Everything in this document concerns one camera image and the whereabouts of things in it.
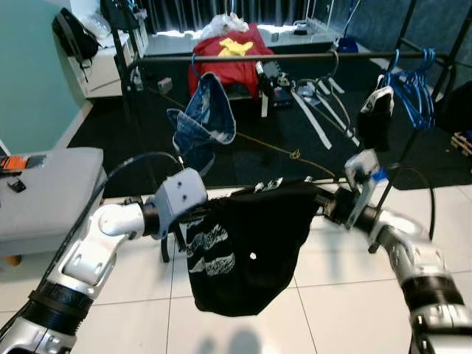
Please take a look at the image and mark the yellow cord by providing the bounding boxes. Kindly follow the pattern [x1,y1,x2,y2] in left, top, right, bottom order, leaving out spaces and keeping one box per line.
[144,81,340,181]

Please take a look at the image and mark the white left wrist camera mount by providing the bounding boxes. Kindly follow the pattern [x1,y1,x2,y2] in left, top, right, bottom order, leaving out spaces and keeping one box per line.
[153,168,209,238]

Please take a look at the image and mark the black electronic box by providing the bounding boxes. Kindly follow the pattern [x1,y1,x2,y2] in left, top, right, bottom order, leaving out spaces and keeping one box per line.
[256,60,294,110]

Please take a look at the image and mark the long white flat slat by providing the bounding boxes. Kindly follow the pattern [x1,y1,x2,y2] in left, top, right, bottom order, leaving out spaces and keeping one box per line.
[291,88,333,150]

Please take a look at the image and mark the white soft bundle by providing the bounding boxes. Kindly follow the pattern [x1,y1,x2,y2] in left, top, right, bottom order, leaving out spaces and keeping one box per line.
[81,11,111,38]

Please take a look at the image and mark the black backpack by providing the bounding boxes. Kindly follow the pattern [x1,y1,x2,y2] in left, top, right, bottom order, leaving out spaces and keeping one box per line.
[52,7,100,63]

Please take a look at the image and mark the blue denim shorts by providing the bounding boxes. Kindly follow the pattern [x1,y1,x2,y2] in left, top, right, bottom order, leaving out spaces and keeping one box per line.
[166,72,238,178]

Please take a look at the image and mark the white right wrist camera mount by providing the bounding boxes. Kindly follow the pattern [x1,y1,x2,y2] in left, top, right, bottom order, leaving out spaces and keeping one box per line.
[344,150,389,229]

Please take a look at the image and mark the blue plastic hanger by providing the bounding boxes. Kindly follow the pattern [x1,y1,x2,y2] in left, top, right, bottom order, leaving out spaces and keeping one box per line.
[376,48,403,93]
[398,48,434,132]
[395,48,428,130]
[404,48,438,132]
[190,55,204,82]

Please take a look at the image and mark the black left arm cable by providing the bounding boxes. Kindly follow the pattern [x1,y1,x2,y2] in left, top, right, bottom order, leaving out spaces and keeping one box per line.
[44,151,185,296]

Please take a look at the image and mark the black fabric bag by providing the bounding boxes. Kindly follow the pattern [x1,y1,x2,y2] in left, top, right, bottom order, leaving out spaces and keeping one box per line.
[102,0,141,30]

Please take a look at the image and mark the grey upholstered ottoman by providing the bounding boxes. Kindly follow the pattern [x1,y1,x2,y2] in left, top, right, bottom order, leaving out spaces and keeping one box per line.
[0,147,106,257]

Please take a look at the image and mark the red cloth with yellow print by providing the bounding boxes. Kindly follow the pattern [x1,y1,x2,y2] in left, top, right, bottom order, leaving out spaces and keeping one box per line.
[193,24,274,93]

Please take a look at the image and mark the blue dustpan with long handle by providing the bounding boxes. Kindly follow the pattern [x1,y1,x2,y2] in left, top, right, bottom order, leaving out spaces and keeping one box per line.
[338,0,366,54]

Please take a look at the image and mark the dark curtain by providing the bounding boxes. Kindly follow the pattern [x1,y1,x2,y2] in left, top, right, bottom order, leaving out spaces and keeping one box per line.
[144,0,325,34]

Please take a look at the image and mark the black shirt with white print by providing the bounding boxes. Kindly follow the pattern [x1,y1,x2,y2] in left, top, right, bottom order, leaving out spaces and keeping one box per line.
[184,181,319,318]

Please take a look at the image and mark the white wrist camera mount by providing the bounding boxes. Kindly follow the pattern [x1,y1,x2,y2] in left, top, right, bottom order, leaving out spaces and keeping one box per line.
[344,150,389,229]
[153,168,209,238]

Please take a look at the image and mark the black metal clothes rack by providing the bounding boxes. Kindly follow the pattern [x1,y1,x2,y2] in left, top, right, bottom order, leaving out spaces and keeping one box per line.
[100,0,472,204]

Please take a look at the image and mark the crumpled white plastic bag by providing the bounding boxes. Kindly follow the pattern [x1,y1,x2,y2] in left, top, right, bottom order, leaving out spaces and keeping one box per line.
[201,13,250,39]

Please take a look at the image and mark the white shelf unit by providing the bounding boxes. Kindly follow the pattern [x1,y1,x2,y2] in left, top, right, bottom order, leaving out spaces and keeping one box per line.
[74,29,145,98]

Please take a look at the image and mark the small black device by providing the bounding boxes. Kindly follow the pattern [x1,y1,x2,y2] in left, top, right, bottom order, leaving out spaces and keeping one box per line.
[6,177,27,194]

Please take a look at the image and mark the small orange box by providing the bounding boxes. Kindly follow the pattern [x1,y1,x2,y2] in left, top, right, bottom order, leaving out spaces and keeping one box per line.
[0,155,27,174]

